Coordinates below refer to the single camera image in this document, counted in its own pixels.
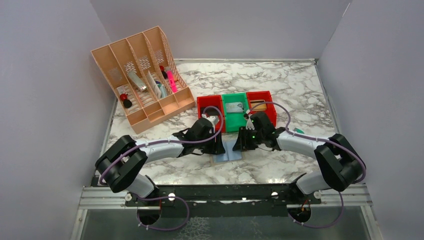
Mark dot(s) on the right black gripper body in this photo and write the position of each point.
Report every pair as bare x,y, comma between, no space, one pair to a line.
245,141

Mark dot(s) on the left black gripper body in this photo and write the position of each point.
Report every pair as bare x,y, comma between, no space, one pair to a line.
214,141

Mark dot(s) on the beige card holder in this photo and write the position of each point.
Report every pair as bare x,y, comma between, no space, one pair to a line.
229,156

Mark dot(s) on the gold credit card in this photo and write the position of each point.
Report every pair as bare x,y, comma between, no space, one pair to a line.
258,104

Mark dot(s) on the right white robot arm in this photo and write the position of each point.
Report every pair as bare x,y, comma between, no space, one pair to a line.
338,168

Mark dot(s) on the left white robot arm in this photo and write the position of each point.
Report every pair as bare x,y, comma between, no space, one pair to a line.
119,167

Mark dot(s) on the black card in bin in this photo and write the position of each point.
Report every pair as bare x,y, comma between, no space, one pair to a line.
209,111

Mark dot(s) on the green bin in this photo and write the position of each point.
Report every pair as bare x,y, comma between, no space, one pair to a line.
233,121

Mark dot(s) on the left red bin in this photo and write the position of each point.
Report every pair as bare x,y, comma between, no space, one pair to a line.
213,100

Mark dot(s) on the red bin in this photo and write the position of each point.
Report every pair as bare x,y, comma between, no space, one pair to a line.
263,95
213,100

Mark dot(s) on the right red bin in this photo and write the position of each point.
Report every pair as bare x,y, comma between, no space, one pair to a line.
263,95

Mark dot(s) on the pink highlighter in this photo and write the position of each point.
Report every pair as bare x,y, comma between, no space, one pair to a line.
171,81

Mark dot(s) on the silver stapler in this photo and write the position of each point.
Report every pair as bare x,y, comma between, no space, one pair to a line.
137,81

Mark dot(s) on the red and black stamp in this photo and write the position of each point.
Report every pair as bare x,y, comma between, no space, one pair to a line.
125,101

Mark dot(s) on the peach desk file organizer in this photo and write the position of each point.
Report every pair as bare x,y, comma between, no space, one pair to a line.
148,54

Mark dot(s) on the black mounting rail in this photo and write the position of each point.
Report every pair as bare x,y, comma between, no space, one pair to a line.
216,200

